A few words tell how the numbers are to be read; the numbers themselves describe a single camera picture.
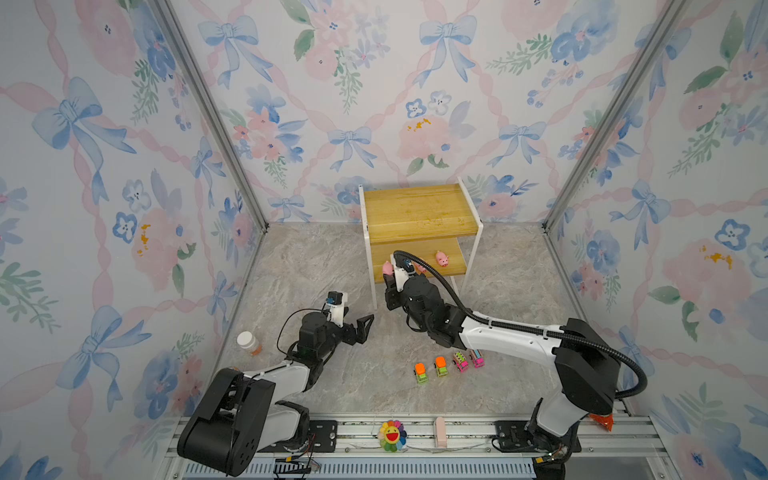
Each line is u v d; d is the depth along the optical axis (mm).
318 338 687
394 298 706
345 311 778
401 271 671
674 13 687
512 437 732
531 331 499
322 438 737
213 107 859
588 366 441
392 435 734
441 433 734
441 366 835
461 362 837
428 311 608
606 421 751
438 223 763
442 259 876
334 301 752
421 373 820
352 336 781
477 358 840
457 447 732
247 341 819
